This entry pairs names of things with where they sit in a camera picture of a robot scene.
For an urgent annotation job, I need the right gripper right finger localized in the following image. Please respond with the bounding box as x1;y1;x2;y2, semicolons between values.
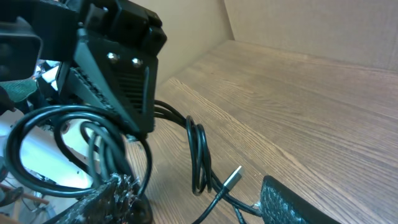
260;175;339;224

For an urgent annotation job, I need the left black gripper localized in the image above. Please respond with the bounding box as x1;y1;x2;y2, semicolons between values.
1;0;167;136

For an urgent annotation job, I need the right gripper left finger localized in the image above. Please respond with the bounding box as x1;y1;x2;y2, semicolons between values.
45;174;152;224

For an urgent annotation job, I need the black cable bundle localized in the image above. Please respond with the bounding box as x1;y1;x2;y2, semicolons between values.
4;99;264;224

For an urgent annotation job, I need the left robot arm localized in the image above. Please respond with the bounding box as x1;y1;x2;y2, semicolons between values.
1;0;167;223

